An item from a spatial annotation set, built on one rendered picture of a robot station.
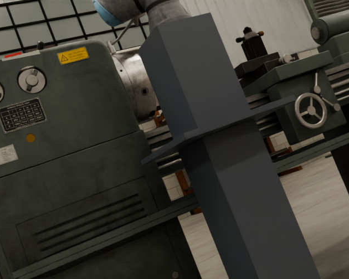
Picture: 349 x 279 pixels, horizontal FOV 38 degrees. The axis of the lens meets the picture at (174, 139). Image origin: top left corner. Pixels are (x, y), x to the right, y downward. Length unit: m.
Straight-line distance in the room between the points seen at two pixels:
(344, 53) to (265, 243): 1.38
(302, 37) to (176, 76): 11.04
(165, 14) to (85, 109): 0.46
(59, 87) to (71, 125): 0.15
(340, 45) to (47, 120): 1.53
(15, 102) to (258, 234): 0.93
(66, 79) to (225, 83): 0.60
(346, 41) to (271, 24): 9.41
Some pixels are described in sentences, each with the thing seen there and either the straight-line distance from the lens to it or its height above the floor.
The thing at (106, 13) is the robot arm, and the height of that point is 1.24.
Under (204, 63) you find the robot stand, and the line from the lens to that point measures 1.60.
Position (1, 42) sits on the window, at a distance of 9.43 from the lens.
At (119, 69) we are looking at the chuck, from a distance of 2.06.
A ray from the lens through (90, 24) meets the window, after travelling 9.97.
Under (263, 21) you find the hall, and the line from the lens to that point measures 11.98.
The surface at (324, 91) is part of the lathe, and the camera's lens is 2.30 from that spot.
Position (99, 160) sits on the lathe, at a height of 0.81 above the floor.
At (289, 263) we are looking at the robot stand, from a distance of 1.61.
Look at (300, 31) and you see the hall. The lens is 12.56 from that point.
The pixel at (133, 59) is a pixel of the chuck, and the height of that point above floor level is 1.16.
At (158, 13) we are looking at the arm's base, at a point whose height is 1.16.
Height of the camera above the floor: 0.63
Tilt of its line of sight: 5 degrees up
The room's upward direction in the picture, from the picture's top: 22 degrees counter-clockwise
